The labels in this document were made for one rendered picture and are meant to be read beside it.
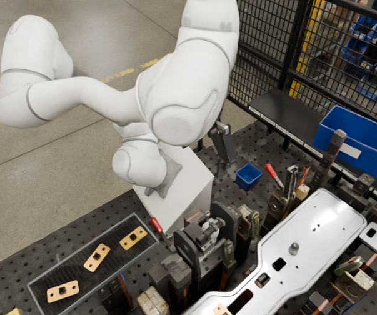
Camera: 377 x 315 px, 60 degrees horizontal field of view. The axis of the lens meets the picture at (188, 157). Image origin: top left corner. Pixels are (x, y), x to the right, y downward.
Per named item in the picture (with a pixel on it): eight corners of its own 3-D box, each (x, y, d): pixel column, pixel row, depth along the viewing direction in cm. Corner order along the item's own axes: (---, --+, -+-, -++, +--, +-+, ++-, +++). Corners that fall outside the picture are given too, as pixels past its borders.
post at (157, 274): (163, 320, 129) (155, 283, 99) (155, 309, 132) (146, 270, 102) (173, 311, 131) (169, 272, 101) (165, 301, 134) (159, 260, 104)
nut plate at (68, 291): (48, 303, 90) (46, 302, 89) (47, 290, 92) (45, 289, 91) (79, 292, 91) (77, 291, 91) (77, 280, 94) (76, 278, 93)
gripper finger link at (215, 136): (212, 114, 75) (216, 113, 74) (232, 156, 78) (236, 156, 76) (199, 122, 73) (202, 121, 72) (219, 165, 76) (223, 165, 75)
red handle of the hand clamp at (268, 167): (287, 201, 122) (264, 166, 123) (284, 202, 124) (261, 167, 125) (294, 195, 124) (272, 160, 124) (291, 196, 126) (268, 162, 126)
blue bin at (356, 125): (378, 179, 134) (393, 159, 124) (310, 144, 147) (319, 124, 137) (391, 156, 142) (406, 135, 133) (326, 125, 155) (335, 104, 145)
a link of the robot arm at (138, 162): (140, 190, 153) (104, 184, 136) (141, 152, 157) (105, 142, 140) (167, 185, 144) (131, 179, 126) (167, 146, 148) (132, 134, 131)
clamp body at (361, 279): (332, 329, 127) (370, 300, 101) (307, 305, 133) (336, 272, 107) (345, 314, 131) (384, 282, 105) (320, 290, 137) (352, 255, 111)
